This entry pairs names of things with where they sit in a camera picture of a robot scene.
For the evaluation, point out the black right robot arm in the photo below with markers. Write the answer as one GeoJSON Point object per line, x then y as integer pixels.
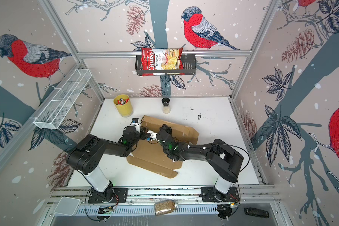
{"type": "Point", "coordinates": [223, 158]}

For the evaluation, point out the glass spice grinder black cap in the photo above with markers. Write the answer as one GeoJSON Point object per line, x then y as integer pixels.
{"type": "Point", "coordinates": [166, 105]}

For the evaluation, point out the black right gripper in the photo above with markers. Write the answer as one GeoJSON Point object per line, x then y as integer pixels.
{"type": "Point", "coordinates": [168, 131]}

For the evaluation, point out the brown cardboard box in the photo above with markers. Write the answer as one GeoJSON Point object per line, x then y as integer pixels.
{"type": "Point", "coordinates": [156, 153]}

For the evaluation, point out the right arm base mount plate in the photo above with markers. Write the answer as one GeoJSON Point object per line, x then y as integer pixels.
{"type": "Point", "coordinates": [210, 194]}

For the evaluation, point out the black remote device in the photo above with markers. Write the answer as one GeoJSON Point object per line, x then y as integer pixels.
{"type": "Point", "coordinates": [256, 212]}

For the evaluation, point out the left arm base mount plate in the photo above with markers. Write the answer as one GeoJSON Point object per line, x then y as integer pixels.
{"type": "Point", "coordinates": [110, 195]}

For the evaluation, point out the white square pad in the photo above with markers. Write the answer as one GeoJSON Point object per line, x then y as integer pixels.
{"type": "Point", "coordinates": [68, 206]}

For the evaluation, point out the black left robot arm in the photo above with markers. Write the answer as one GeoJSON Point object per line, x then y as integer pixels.
{"type": "Point", "coordinates": [87, 154]}

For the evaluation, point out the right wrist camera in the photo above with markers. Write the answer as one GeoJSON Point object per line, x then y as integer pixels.
{"type": "Point", "coordinates": [151, 136]}

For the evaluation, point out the yellow plastic cup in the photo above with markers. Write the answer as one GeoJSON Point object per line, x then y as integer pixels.
{"type": "Point", "coordinates": [123, 105]}

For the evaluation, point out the red cassava chips bag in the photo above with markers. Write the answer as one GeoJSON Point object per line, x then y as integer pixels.
{"type": "Point", "coordinates": [161, 59]}

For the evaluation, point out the glass jar of grains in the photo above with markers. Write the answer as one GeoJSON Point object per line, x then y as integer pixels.
{"type": "Point", "coordinates": [165, 207]}

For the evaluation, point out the white wire mesh shelf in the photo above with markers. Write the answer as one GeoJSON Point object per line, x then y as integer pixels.
{"type": "Point", "coordinates": [65, 96]}

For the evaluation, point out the black wire wall basket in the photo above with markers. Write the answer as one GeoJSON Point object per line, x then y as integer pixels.
{"type": "Point", "coordinates": [186, 65]}

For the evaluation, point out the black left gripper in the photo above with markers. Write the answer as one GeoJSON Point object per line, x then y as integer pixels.
{"type": "Point", "coordinates": [142, 133]}

